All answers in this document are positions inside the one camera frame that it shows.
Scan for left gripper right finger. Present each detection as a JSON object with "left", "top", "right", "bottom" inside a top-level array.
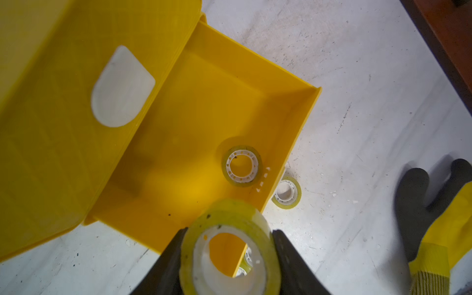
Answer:
[{"left": 272, "top": 230, "right": 330, "bottom": 295}]

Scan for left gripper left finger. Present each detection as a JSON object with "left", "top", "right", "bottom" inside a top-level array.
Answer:
[{"left": 130, "top": 227, "right": 188, "bottom": 295}]

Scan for yellow tape roll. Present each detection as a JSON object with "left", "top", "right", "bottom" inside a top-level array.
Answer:
[
  {"left": 271, "top": 176, "right": 302, "bottom": 210},
  {"left": 179, "top": 199, "right": 281, "bottom": 295},
  {"left": 221, "top": 146, "right": 263, "bottom": 187},
  {"left": 236, "top": 247, "right": 253, "bottom": 277}
]

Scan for yellow black rubber glove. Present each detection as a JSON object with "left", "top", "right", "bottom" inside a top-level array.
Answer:
[{"left": 395, "top": 159, "right": 472, "bottom": 295}]

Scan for brown wooden stepped shelf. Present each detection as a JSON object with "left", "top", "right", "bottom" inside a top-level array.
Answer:
[{"left": 401, "top": 0, "right": 472, "bottom": 112}]

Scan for yellow drawer cabinet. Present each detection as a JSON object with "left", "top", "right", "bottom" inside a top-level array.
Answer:
[{"left": 1, "top": 1, "right": 321, "bottom": 261}]

